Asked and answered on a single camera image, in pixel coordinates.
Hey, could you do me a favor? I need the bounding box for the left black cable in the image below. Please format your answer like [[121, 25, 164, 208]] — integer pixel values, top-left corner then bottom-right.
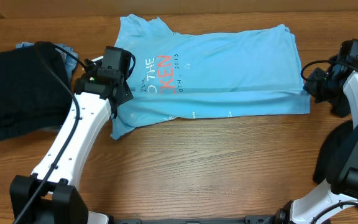
[[11, 42, 88, 224]]

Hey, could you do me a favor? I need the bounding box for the black cable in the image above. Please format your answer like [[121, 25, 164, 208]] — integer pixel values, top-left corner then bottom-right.
[[300, 58, 358, 94], [11, 42, 88, 224]]

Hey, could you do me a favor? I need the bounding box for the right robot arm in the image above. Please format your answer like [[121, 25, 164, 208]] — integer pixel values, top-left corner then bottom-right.
[[245, 39, 358, 223]]

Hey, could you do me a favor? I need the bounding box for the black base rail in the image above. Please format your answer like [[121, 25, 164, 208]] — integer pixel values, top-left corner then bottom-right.
[[108, 215, 285, 224]]

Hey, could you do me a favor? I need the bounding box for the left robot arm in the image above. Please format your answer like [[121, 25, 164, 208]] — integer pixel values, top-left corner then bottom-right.
[[10, 46, 135, 223]]

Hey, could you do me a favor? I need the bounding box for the light blue printed t-shirt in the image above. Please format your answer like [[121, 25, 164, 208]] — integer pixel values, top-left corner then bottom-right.
[[111, 14, 310, 139]]

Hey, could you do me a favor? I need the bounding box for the black t-shirt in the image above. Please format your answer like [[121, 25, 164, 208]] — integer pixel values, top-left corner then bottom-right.
[[313, 120, 358, 208]]

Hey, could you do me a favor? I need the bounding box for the right black cable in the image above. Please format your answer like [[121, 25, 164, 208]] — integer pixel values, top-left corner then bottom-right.
[[300, 58, 358, 94]]

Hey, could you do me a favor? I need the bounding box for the folded black garment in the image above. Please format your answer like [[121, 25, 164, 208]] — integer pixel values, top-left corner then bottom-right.
[[0, 44, 71, 141]]

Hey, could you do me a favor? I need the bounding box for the folded blue denim garment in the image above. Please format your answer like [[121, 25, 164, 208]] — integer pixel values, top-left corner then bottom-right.
[[16, 42, 78, 82]]

